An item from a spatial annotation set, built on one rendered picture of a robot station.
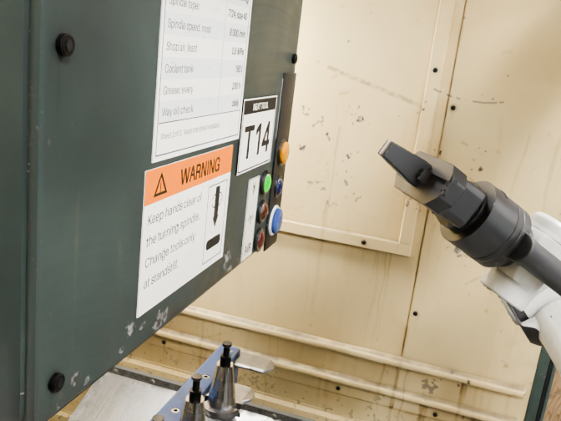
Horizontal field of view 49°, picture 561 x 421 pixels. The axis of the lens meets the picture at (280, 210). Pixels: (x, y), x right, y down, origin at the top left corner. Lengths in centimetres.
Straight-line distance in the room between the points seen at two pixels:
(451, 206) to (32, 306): 49
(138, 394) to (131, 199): 139
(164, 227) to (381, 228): 101
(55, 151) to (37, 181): 2
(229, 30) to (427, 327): 109
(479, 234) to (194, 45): 44
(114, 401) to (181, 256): 130
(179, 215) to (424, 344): 110
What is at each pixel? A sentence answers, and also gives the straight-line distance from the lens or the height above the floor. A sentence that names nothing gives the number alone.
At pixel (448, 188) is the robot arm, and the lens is 71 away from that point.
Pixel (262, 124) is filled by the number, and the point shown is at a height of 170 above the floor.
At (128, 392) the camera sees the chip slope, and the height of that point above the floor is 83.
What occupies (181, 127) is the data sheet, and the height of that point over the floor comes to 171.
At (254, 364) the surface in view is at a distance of 116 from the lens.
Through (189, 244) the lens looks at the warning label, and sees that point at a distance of 50.
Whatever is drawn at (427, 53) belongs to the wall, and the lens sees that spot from 138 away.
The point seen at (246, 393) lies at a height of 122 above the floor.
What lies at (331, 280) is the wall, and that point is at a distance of 149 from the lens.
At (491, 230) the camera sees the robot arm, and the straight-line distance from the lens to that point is 78.
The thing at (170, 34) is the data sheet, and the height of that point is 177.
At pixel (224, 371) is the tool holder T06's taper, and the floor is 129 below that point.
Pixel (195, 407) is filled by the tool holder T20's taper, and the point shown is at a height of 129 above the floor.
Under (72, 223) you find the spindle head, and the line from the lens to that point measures 36.
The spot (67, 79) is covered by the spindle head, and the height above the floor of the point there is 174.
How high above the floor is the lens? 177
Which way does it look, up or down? 15 degrees down
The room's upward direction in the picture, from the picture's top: 7 degrees clockwise
